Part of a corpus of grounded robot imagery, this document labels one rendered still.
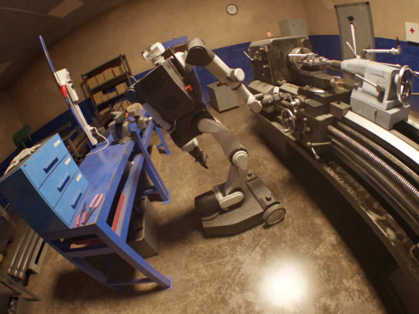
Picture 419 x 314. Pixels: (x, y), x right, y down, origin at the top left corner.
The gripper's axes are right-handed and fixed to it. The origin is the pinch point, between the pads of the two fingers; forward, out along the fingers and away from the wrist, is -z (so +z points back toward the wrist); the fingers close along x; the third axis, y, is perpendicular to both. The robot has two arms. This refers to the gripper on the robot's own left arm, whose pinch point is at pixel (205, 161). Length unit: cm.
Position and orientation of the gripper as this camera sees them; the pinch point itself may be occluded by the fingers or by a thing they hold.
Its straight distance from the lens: 148.8
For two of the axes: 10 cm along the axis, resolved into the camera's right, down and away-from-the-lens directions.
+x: 0.2, -7.9, 6.1
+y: -8.5, 3.1, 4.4
